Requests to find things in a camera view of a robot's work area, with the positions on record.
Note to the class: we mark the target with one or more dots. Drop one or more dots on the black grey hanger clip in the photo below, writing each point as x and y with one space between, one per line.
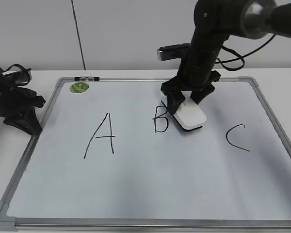
87 79

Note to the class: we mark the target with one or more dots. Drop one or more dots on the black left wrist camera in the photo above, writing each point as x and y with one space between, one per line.
22 77

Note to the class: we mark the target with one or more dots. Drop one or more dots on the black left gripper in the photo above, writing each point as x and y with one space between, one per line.
17 106

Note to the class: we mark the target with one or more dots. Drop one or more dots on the white board with grey frame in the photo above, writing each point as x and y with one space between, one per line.
111 158

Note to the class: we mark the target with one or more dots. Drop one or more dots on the round green magnet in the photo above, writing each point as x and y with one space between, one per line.
79 87

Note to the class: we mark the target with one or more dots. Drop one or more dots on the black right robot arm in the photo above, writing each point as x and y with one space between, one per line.
215 21

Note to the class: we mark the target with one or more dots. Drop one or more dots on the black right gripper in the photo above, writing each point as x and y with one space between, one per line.
173 87

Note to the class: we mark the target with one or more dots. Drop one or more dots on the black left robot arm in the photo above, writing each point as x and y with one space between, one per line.
18 103

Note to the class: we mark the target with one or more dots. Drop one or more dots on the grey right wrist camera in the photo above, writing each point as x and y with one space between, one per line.
172 52

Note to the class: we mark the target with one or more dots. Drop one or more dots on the white whiteboard eraser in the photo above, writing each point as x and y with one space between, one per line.
189 116

